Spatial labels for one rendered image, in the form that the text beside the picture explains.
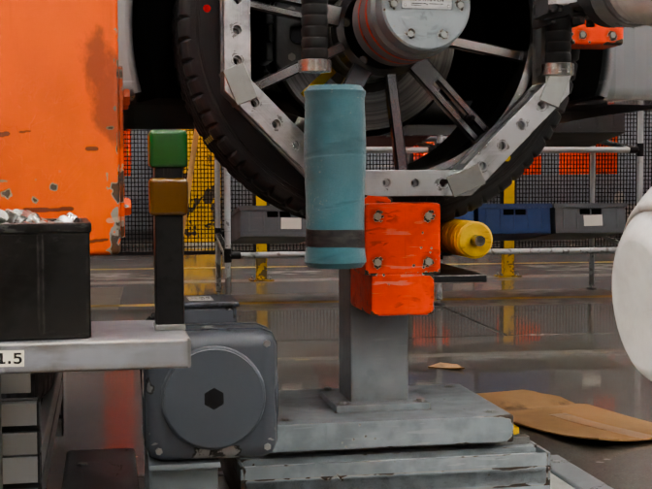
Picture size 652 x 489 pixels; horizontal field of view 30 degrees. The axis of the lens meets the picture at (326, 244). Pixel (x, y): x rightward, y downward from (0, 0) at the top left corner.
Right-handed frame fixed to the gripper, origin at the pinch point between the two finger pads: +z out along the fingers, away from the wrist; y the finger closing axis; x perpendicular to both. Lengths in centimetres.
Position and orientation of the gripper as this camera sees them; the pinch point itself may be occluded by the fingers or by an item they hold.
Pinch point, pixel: (558, 16)
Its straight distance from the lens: 170.5
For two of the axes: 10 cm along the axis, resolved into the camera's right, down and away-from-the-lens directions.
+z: -1.8, -0.5, 9.8
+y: 9.8, -0.2, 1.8
